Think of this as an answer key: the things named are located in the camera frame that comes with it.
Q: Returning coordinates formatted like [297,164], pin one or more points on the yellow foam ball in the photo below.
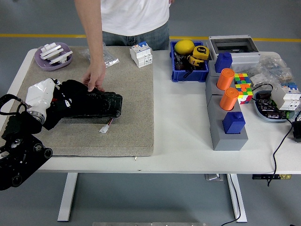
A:
[184,46]

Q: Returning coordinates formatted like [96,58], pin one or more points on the black table control panel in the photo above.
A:
[258,176]

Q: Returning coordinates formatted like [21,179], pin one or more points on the grey socket base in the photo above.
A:
[226,142]
[211,68]
[211,86]

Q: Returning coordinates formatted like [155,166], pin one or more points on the person's right hand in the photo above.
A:
[95,75]

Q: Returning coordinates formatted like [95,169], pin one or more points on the person's right forearm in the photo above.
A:
[95,47]

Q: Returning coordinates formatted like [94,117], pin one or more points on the dark metal tool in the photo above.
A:
[179,62]

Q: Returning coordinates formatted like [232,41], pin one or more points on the black glossy panel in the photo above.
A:
[108,106]

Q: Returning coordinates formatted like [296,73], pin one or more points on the small white circuit breaker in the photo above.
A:
[141,58]

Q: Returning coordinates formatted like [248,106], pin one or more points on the black power adapter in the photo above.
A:
[297,131]

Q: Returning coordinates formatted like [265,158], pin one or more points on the grey metal bracket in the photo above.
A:
[212,177]

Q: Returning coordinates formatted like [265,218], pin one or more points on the blue plastic bin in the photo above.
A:
[188,75]

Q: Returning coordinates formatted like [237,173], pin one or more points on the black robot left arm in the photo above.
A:
[18,164]

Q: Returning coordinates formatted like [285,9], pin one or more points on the clear bag of parts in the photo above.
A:
[283,75]
[270,62]

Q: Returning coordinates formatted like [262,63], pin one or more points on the dark brown capacitor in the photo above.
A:
[264,96]
[274,115]
[264,102]
[266,108]

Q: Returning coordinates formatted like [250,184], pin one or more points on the clear bag of metal nuts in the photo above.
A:
[109,60]

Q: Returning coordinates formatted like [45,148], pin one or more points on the yellow black tape measure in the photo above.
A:
[195,61]
[201,52]

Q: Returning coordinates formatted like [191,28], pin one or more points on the grey-brown mat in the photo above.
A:
[94,143]

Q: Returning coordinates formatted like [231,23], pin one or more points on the wide white circuit breaker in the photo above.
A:
[286,99]

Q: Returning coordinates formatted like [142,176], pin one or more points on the green terminal block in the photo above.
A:
[288,114]

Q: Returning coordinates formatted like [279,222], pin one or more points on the white table leg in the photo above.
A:
[234,200]
[67,200]

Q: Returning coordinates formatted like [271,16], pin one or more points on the purple plastic tray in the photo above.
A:
[43,65]

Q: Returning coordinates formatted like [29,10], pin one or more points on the blue square block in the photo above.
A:
[222,63]
[233,123]

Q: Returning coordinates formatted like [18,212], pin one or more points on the small labelled packet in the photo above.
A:
[258,79]

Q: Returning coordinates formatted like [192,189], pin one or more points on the white plastic clip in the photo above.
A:
[50,50]
[61,58]

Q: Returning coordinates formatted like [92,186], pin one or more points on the multicolour puzzle cube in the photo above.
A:
[245,94]
[242,78]

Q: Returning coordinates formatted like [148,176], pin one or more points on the grey enclosure with clear lid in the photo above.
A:
[244,58]

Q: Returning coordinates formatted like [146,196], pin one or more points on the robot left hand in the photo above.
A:
[38,94]

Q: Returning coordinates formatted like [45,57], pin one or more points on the light blue tray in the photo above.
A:
[260,115]

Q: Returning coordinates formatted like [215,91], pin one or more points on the person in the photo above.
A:
[134,16]

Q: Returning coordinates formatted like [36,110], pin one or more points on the orange cylinder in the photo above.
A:
[228,99]
[225,80]

